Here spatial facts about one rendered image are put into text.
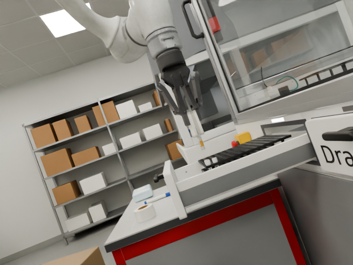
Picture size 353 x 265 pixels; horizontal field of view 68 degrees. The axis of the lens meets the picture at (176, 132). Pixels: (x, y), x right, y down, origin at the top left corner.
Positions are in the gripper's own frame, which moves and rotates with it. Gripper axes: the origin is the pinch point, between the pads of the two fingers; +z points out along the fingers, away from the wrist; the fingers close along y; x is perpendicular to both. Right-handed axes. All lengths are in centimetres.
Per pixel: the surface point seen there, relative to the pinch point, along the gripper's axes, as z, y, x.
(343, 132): 9.6, 7.9, -37.0
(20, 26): -180, -63, 256
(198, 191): 14.8, -8.8, -11.4
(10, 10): -180, -62, 223
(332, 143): 12.9, 13.6, -28.5
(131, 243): 27.4, -26.7, 16.7
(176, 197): 13.8, -14.2, -11.7
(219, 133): 9, 39, 72
